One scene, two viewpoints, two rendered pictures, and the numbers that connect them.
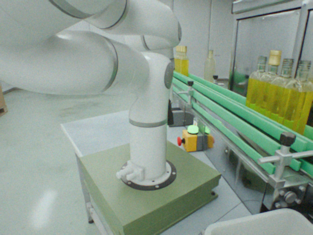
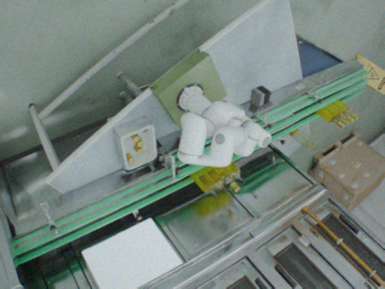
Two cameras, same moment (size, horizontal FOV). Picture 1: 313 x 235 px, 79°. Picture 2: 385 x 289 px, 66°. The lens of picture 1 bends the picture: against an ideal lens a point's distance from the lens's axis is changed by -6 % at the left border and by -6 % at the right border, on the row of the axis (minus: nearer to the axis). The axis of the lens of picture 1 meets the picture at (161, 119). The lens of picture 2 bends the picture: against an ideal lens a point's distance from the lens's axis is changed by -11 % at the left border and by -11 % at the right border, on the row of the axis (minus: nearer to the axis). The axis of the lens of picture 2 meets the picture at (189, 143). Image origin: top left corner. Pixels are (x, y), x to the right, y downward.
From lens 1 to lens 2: 1.18 m
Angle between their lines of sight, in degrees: 45
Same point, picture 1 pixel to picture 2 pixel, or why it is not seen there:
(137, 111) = not seen: hidden behind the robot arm
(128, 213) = (163, 95)
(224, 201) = (170, 126)
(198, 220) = (161, 114)
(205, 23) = not seen: outside the picture
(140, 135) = (198, 111)
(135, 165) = (190, 97)
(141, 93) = not seen: hidden behind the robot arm
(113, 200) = (171, 86)
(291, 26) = (261, 208)
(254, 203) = (164, 141)
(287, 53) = (250, 196)
